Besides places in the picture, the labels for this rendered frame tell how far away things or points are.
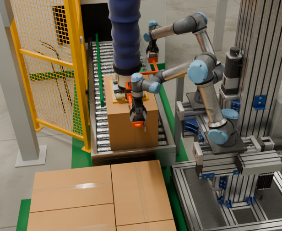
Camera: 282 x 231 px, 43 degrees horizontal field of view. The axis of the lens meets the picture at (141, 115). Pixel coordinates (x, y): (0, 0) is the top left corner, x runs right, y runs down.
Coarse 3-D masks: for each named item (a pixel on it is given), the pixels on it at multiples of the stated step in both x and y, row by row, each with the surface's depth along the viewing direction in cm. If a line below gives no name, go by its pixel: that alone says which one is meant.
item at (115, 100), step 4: (112, 80) 317; (112, 84) 310; (112, 88) 306; (112, 92) 301; (116, 92) 296; (120, 92) 300; (112, 96) 296; (116, 100) 291; (120, 100) 291; (124, 100) 291
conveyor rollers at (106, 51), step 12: (96, 48) 466; (108, 48) 468; (96, 60) 438; (108, 60) 439; (96, 72) 416; (108, 72) 418; (96, 84) 394; (96, 96) 373; (96, 108) 358; (108, 144) 316
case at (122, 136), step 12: (108, 84) 315; (108, 96) 300; (108, 108) 286; (120, 108) 286; (156, 108) 285; (108, 120) 283; (120, 120) 285; (156, 120) 289; (120, 132) 292; (132, 132) 293; (144, 132) 295; (156, 132) 297; (120, 144) 299; (132, 144) 301; (144, 144) 303; (156, 144) 304
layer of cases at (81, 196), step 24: (96, 168) 290; (120, 168) 289; (144, 168) 289; (48, 192) 270; (72, 192) 270; (96, 192) 269; (120, 192) 269; (144, 192) 268; (48, 216) 253; (72, 216) 252; (96, 216) 252; (120, 216) 251; (144, 216) 251; (168, 216) 251
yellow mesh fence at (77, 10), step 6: (72, 0) 341; (78, 0) 446; (78, 6) 435; (78, 12) 430; (78, 18) 415; (78, 24) 401; (78, 30) 360; (78, 36) 362; (78, 42) 366; (84, 42) 479; (78, 48) 370; (84, 48) 484; (84, 54) 475; (84, 60) 460; (84, 66) 448; (84, 72) 436; (84, 78) 391; (84, 84) 396; (84, 90) 400
